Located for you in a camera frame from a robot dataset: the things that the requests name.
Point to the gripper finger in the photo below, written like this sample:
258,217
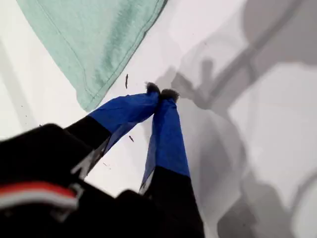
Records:
168,148
123,109

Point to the pale green T-shirt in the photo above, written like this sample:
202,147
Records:
86,37

